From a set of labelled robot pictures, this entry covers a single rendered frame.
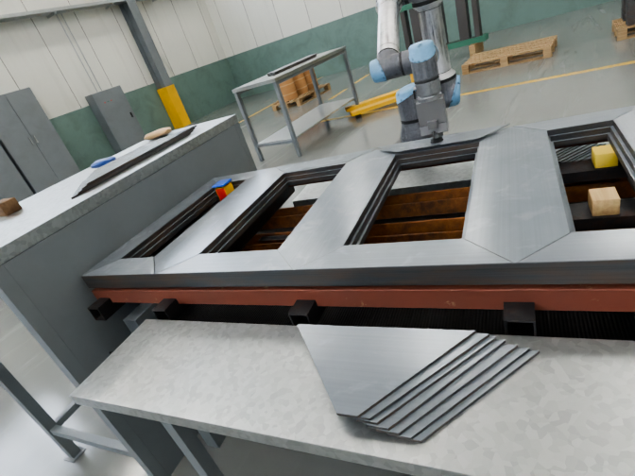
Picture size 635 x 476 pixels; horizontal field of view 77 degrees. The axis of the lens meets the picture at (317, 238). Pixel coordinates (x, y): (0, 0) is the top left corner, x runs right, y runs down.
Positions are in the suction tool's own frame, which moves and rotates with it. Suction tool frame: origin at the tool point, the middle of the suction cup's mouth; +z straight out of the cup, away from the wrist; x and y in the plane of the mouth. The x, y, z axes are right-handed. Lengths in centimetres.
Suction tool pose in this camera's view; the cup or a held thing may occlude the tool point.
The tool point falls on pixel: (437, 144)
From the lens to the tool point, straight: 142.1
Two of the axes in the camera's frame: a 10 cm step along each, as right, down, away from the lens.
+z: 2.9, 8.5, 4.5
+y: 9.1, -1.0, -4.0
